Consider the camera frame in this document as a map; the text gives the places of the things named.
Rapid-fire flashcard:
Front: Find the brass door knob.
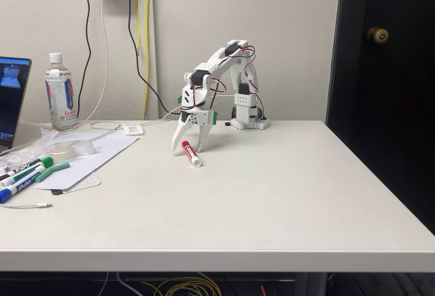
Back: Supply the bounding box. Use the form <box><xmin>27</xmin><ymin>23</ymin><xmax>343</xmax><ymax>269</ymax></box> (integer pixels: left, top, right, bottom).
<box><xmin>366</xmin><ymin>27</ymin><xmax>390</xmax><ymax>44</ymax></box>

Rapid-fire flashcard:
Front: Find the thin yellow network cable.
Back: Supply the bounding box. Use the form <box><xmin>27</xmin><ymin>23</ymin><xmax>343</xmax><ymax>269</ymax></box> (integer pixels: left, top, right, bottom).
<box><xmin>132</xmin><ymin>0</ymin><xmax>141</xmax><ymax>56</ymax></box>

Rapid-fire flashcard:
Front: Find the black cap Expo marker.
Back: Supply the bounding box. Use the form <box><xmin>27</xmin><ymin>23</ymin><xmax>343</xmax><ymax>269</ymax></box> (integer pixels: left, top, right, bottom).
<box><xmin>0</xmin><ymin>165</ymin><xmax>47</xmax><ymax>190</ymax></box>

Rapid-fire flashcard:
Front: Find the white paper sheet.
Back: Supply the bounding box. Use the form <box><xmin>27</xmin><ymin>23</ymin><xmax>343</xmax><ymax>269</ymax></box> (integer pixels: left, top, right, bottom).
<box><xmin>32</xmin><ymin>135</ymin><xmax>140</xmax><ymax>191</ymax></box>

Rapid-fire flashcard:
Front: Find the green cap Expo marker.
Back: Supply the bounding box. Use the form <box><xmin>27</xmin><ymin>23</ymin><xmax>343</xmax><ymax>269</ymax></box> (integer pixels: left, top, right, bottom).
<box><xmin>0</xmin><ymin>156</ymin><xmax>54</xmax><ymax>178</ymax></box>

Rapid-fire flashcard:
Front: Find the yellow cable bundle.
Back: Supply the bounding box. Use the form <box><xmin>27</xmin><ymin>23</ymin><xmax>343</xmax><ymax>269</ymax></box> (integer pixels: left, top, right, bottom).
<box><xmin>141</xmin><ymin>274</ymin><xmax>224</xmax><ymax>296</ymax></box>

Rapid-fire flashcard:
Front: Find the blue cap Expo marker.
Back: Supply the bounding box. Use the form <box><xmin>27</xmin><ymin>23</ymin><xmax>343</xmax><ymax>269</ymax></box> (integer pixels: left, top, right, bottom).
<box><xmin>0</xmin><ymin>177</ymin><xmax>37</xmax><ymax>203</ymax></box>

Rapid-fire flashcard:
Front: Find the grey laptop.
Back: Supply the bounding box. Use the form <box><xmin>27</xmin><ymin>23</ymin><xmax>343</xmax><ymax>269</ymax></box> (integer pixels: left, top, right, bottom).
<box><xmin>0</xmin><ymin>56</ymin><xmax>33</xmax><ymax>150</ymax></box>

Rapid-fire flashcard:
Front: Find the white cable under table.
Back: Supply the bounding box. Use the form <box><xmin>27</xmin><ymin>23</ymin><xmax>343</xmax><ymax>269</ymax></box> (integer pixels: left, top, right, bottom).
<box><xmin>116</xmin><ymin>272</ymin><xmax>140</xmax><ymax>296</ymax></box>

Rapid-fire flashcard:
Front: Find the white charger cable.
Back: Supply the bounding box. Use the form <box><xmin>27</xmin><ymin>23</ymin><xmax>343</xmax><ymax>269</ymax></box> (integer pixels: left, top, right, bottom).
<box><xmin>0</xmin><ymin>0</ymin><xmax>122</xmax><ymax>157</ymax></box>

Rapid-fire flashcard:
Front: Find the white adapter hub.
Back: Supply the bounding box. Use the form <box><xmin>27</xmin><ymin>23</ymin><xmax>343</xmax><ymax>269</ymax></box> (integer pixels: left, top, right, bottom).
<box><xmin>122</xmin><ymin>122</ymin><xmax>145</xmax><ymax>136</ymax></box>

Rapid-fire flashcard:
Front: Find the mint green plastic tool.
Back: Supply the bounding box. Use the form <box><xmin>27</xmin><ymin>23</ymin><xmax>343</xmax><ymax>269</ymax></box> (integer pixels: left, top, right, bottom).
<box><xmin>35</xmin><ymin>161</ymin><xmax>71</xmax><ymax>184</ymax></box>

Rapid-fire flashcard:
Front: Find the white mesh mat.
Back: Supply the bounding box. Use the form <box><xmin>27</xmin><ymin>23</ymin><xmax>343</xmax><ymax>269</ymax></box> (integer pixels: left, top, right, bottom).
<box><xmin>50</xmin><ymin>172</ymin><xmax>102</xmax><ymax>196</ymax></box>

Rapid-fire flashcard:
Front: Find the clear plastic drink bottle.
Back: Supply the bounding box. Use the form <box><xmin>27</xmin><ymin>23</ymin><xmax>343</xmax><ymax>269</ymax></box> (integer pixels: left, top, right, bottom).
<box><xmin>44</xmin><ymin>52</ymin><xmax>79</xmax><ymax>131</ymax></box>

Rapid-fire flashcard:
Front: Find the grey table leg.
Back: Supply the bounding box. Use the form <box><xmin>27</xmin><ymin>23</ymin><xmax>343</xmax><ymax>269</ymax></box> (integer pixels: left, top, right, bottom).
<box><xmin>295</xmin><ymin>272</ymin><xmax>329</xmax><ymax>296</ymax></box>

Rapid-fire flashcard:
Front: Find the white lightning cable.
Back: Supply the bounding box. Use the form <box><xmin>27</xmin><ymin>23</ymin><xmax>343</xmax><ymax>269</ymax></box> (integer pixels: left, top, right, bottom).
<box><xmin>0</xmin><ymin>202</ymin><xmax>54</xmax><ymax>210</ymax></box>

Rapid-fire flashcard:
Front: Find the dark door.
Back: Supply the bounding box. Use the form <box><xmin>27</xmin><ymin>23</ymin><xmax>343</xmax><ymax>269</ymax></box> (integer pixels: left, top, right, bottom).
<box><xmin>325</xmin><ymin>0</ymin><xmax>435</xmax><ymax>235</ymax></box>

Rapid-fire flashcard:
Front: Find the clear plastic bag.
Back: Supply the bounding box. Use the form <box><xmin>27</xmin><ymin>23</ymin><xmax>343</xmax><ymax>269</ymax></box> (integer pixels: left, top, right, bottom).
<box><xmin>0</xmin><ymin>127</ymin><xmax>60</xmax><ymax>174</ymax></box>

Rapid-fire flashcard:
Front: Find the red marker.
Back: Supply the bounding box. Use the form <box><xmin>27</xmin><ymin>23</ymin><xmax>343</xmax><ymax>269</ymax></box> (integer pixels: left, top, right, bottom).
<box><xmin>181</xmin><ymin>139</ymin><xmax>204</xmax><ymax>169</ymax></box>

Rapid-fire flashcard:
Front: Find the clear tape dispenser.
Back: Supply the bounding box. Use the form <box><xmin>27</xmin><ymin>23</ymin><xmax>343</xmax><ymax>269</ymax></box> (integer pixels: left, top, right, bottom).
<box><xmin>46</xmin><ymin>140</ymin><xmax>97</xmax><ymax>159</ymax></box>

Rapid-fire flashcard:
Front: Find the black camera cable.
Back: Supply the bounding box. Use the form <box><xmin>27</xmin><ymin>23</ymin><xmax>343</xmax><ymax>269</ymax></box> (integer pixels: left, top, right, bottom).
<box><xmin>124</xmin><ymin>0</ymin><xmax>183</xmax><ymax>113</ymax></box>

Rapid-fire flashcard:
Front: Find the black power cable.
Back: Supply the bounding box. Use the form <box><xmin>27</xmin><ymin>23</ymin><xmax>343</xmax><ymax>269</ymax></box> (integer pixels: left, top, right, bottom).
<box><xmin>75</xmin><ymin>0</ymin><xmax>92</xmax><ymax>127</ymax></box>

